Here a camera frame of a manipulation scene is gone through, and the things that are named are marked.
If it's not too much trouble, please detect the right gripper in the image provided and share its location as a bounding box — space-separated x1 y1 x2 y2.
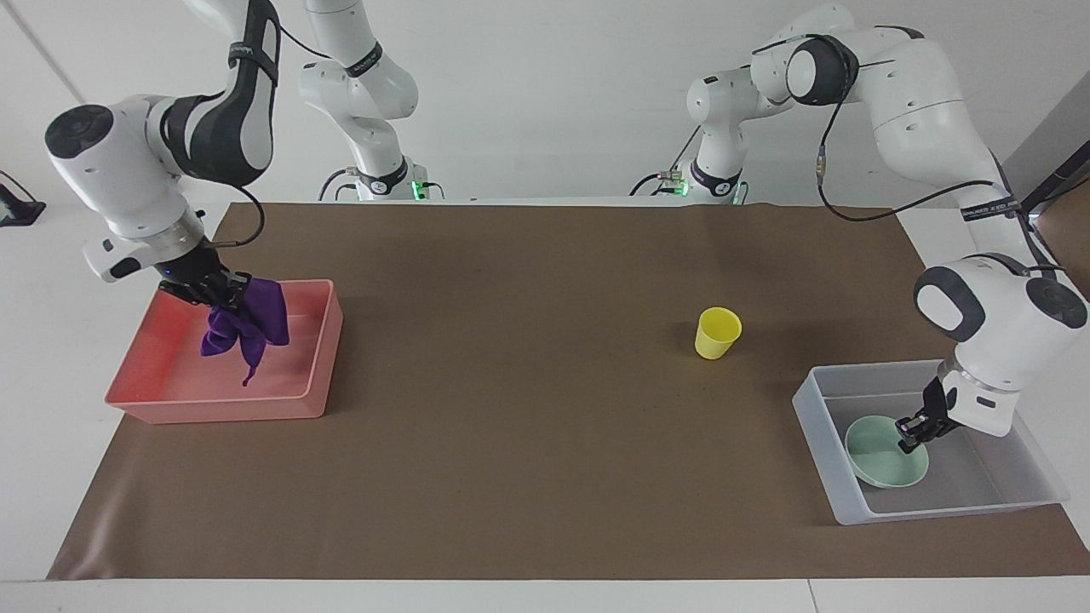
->
156 242 254 309

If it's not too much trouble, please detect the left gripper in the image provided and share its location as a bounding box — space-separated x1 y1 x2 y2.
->
893 375 961 454

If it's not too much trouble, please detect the mint green bowl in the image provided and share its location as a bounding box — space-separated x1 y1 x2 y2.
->
844 414 931 490

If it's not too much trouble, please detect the purple cloth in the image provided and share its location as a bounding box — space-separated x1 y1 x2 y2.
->
200 277 291 388

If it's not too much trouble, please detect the translucent grey plastic bin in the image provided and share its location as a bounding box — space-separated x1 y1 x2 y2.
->
791 358 1071 527

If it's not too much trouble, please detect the pink plastic bin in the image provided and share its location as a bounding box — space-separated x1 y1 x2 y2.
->
104 278 345 426

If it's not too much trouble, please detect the yellow plastic cup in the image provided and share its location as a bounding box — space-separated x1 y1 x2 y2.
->
694 306 743 361

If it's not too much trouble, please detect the black cable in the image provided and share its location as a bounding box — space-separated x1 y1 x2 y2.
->
628 124 704 198
749 32 1070 278
203 22 335 249
317 167 362 203

